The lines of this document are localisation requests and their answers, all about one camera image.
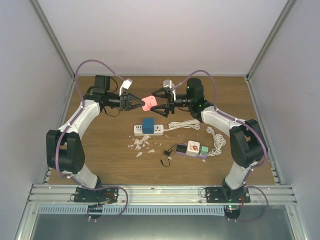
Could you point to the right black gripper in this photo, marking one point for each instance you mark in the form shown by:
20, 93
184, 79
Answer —
165, 107

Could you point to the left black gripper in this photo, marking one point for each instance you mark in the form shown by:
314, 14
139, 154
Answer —
126, 101

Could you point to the pink cube plug adapter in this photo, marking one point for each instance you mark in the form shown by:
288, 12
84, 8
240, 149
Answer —
149, 102

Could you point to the white USB power strip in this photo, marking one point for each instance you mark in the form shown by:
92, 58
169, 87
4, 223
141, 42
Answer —
157, 131

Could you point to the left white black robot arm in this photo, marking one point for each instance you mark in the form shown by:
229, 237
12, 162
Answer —
64, 149

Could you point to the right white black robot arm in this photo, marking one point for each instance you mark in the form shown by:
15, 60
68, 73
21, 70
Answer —
247, 144

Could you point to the blue cube plug adapter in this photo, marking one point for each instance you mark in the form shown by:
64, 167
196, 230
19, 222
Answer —
148, 126

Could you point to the black plug adapter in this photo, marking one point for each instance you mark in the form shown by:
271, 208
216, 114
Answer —
181, 148

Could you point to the purple power strip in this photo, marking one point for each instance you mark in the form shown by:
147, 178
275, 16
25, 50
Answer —
199, 156

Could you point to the white cartoon cube adapter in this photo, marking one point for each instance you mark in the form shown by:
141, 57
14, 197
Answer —
193, 148

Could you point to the green cube adapter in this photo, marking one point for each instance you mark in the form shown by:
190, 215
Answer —
203, 150

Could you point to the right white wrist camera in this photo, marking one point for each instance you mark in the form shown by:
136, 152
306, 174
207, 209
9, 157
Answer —
169, 87

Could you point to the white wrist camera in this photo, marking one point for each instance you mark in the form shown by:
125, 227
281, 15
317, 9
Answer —
125, 86
169, 87

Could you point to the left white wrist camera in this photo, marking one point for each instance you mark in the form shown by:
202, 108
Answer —
125, 86

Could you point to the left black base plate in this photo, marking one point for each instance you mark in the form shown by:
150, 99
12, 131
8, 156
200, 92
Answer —
105, 196

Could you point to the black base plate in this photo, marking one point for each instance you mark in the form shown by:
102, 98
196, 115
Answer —
215, 195
105, 196

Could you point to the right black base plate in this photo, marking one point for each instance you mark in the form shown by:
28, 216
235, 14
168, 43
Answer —
215, 195

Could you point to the left aluminium corner post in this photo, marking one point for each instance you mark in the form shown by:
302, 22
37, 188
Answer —
52, 36

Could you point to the aluminium corner post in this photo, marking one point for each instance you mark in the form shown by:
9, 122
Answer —
52, 36
287, 8

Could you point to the aluminium front rail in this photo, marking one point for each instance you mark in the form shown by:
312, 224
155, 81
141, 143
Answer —
167, 195

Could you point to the grey slotted cable duct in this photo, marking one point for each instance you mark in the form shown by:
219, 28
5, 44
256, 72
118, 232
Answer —
139, 210

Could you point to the right aluminium corner post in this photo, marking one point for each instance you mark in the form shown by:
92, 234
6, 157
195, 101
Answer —
287, 8

